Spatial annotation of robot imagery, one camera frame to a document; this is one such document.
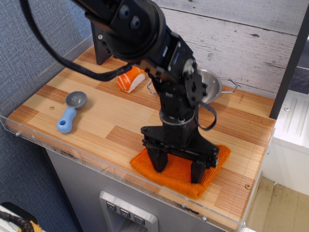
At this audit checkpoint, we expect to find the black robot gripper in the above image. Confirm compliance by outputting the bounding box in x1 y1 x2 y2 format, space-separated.
141 109 219 183

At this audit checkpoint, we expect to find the orange knitted cloth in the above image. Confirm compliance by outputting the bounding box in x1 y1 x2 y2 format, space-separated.
130 145 231 199

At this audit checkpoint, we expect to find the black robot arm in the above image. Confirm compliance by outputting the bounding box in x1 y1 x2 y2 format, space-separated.
76 0 219 183

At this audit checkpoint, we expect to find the grey cabinet with dispenser panel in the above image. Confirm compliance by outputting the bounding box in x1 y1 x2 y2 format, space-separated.
47 150 221 232

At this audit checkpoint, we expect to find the salmon sushi toy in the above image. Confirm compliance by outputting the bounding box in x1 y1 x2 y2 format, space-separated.
116 66 146 93

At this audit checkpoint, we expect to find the white side appliance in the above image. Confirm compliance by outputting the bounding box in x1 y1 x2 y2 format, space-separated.
261 90 309 195

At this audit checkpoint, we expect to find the blue grey toy scoop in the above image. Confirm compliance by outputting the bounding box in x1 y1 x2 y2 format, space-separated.
56 91 87 134

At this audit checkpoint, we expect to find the yellow tape object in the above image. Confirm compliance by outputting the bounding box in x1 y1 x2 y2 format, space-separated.
31 221 43 232

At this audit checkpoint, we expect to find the stainless steel bowl with handles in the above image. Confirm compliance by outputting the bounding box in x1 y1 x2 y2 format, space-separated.
146 64 238 111

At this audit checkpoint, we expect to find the black robot base post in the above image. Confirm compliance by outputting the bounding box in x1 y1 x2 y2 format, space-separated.
91 23 112 65

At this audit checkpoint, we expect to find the dark vertical frame post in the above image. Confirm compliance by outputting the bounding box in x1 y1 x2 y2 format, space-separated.
269 6 309 119

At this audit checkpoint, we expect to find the black braided cable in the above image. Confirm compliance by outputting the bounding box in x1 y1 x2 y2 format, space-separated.
19 0 133 82

